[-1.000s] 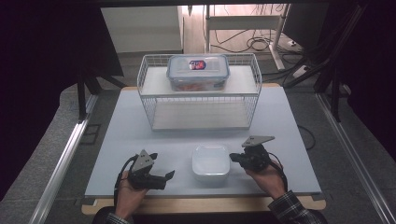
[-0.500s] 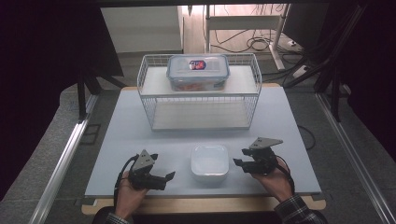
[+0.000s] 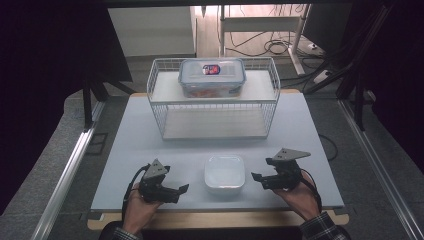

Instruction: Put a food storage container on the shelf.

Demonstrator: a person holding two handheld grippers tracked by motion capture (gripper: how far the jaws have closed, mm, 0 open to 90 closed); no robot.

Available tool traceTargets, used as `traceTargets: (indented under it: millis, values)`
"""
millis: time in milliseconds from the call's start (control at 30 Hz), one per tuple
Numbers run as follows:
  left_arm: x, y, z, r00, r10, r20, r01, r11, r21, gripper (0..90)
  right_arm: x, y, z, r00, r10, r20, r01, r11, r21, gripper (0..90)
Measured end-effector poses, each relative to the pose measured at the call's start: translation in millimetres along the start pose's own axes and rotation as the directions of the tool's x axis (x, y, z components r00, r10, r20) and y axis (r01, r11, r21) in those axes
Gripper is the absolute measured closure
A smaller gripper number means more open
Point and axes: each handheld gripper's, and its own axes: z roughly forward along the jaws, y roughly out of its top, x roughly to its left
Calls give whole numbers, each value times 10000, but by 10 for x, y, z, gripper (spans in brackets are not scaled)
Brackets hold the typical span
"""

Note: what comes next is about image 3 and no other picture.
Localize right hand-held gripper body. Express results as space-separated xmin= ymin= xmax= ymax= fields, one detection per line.
xmin=260 ymin=147 xmax=312 ymax=192

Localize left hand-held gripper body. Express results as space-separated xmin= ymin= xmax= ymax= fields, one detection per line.
xmin=137 ymin=158 xmax=183 ymax=205

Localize white square bowl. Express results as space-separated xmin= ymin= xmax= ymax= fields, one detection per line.
xmin=203 ymin=154 xmax=246 ymax=196

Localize white two-tier wire rack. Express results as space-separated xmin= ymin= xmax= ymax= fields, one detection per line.
xmin=146 ymin=57 xmax=282 ymax=141

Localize clear lidded food container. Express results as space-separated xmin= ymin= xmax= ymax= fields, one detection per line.
xmin=177 ymin=58 xmax=248 ymax=100

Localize person's left hand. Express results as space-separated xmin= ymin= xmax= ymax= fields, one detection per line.
xmin=122 ymin=190 xmax=165 ymax=236

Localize person's right hand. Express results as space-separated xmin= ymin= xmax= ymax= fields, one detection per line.
xmin=273 ymin=171 xmax=323 ymax=222

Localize white power strip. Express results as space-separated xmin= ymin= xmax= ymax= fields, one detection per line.
xmin=313 ymin=69 xmax=333 ymax=85

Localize black metal stand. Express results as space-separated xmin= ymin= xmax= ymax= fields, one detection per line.
xmin=334 ymin=59 xmax=368 ymax=132
xmin=81 ymin=71 xmax=136 ymax=131

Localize white cabinet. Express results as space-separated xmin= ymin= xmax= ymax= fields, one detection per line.
xmin=108 ymin=6 xmax=198 ymax=58

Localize black curtain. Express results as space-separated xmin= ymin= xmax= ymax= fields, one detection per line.
xmin=364 ymin=0 xmax=424 ymax=165
xmin=0 ymin=0 xmax=113 ymax=214

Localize left hand-held gripper cable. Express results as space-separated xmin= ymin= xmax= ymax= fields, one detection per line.
xmin=121 ymin=163 xmax=152 ymax=222

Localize hand-held gripper cable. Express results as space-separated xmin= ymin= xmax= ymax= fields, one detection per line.
xmin=121 ymin=163 xmax=152 ymax=222
xmin=299 ymin=168 xmax=324 ymax=215

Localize right hand-held gripper cable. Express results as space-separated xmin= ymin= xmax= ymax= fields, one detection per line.
xmin=299 ymin=168 xmax=324 ymax=215

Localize black cable beside table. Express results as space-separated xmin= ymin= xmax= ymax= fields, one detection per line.
xmin=318 ymin=133 xmax=339 ymax=162

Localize aluminium rail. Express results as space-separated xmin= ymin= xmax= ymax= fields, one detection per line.
xmin=338 ymin=99 xmax=424 ymax=240
xmin=31 ymin=99 xmax=106 ymax=240

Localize black floor cables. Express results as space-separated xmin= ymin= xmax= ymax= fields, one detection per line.
xmin=226 ymin=31 xmax=322 ymax=58

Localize white desk frame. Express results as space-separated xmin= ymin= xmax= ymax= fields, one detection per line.
xmin=218 ymin=4 xmax=313 ymax=77

